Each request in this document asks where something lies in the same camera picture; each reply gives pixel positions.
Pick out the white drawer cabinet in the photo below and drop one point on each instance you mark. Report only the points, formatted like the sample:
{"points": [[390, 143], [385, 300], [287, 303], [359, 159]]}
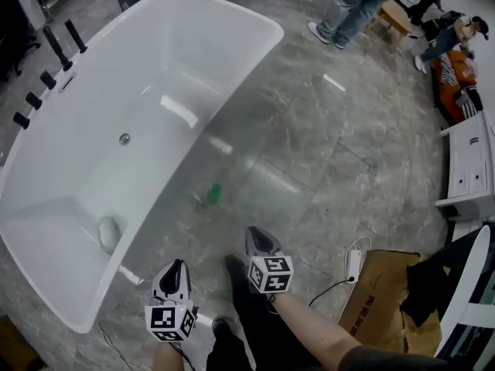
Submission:
{"points": [[470, 168]]}

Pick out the white rectangular bathtub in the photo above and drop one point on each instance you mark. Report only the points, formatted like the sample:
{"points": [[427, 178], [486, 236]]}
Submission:
{"points": [[116, 130]]}

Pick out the black arched bathtub faucet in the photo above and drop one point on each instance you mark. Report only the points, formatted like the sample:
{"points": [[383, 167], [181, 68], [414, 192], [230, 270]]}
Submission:
{"points": [[58, 50]]}

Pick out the orange sofa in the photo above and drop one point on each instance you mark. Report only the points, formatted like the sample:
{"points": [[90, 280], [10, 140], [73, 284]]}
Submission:
{"points": [[448, 87]]}

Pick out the person's black trousers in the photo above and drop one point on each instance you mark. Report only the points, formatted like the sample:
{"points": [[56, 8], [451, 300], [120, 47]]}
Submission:
{"points": [[259, 331]]}

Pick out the grey oval sponge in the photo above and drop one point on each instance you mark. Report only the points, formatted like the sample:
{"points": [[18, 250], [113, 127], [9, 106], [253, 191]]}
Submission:
{"points": [[109, 234]]}

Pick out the black cloth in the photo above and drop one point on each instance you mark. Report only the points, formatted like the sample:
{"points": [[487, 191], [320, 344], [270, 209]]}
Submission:
{"points": [[433, 284]]}

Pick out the brown cardboard box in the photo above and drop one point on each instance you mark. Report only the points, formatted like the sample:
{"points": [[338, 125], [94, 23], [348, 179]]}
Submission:
{"points": [[379, 303]]}

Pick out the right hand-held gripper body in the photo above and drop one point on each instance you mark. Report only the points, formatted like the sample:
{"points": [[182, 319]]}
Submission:
{"points": [[270, 274]]}

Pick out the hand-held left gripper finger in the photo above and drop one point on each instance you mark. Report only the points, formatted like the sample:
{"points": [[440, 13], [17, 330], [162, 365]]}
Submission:
{"points": [[185, 280], [158, 282]]}

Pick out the wooden coffee table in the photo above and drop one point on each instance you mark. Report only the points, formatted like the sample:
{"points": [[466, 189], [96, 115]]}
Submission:
{"points": [[394, 18]]}

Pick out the black office chair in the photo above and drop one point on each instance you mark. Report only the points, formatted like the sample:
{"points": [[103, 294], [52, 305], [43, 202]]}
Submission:
{"points": [[15, 33]]}

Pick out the person's right forearm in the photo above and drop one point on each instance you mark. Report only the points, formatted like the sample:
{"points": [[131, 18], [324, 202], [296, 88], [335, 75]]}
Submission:
{"points": [[313, 327]]}

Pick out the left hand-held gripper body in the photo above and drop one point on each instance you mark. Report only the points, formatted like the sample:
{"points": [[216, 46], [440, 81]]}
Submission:
{"points": [[170, 321]]}

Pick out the person's left shoe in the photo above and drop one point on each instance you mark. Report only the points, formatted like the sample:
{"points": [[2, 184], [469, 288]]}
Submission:
{"points": [[221, 327]]}

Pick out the chrome bathtub drain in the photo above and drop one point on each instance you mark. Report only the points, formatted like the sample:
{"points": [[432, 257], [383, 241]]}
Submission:
{"points": [[124, 138]]}

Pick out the person's shoe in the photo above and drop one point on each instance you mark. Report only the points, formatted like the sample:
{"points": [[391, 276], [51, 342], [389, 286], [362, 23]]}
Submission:
{"points": [[221, 327], [234, 267]]}

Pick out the black bathtub knob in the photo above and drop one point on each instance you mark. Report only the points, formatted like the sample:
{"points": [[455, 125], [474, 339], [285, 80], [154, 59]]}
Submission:
{"points": [[48, 80], [33, 101], [21, 120]]}

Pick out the brown wooden furniture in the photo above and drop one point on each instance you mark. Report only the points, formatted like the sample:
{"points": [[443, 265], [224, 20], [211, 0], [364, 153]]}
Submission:
{"points": [[13, 346]]}

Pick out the person's right shoe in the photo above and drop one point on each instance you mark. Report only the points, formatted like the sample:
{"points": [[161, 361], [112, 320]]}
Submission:
{"points": [[234, 267]]}

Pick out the person's grey printed shirt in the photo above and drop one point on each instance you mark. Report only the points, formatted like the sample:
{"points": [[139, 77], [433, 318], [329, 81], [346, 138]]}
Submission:
{"points": [[386, 359]]}

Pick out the green plastic bottle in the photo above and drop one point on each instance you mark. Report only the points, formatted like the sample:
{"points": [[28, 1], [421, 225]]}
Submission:
{"points": [[214, 195]]}

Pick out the white power strip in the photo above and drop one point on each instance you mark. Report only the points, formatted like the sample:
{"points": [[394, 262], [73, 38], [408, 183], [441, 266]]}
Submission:
{"points": [[353, 265]]}

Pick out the person's left forearm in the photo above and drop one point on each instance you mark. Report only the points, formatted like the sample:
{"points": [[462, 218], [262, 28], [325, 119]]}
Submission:
{"points": [[168, 356]]}

